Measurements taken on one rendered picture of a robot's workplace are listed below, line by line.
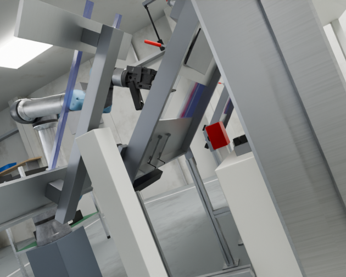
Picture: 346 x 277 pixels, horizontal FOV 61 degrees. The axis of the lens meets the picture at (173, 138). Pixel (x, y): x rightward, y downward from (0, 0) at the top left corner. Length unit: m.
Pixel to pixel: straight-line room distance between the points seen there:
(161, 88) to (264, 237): 0.55
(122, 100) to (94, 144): 5.24
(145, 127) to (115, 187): 0.35
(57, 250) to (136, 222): 0.71
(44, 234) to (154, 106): 0.76
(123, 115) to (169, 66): 4.98
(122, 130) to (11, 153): 3.05
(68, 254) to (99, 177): 0.75
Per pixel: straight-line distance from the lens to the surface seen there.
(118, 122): 5.94
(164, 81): 0.93
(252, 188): 0.90
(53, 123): 1.51
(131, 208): 0.67
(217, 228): 1.72
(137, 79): 1.16
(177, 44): 0.93
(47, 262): 1.41
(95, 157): 0.66
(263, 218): 0.92
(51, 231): 1.40
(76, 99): 1.12
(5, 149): 8.00
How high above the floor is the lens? 0.73
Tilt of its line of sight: 2 degrees up
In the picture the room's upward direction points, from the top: 22 degrees counter-clockwise
